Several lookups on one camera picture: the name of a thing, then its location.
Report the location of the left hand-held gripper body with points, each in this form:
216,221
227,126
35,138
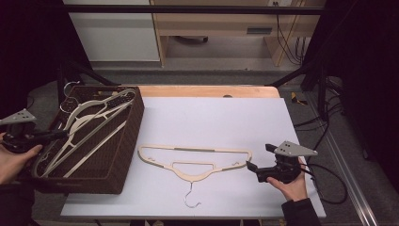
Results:
19,117

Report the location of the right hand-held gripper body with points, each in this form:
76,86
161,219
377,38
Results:
295,150

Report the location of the brown woven basket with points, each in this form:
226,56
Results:
122,157

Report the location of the person's right hand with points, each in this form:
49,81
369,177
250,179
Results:
293,190

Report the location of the person's left hand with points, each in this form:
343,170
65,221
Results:
12,164

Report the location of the yellow and black tool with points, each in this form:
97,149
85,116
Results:
296,99

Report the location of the white table mat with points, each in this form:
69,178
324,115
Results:
213,122

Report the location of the black metal stand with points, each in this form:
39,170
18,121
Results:
73,73
313,73

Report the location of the white cabinet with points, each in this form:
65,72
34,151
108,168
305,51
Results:
116,37

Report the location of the light wooden desk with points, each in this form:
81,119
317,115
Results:
213,23

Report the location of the aluminium rail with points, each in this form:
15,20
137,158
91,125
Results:
351,182

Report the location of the black horizontal frame bar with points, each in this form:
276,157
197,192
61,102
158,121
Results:
188,9

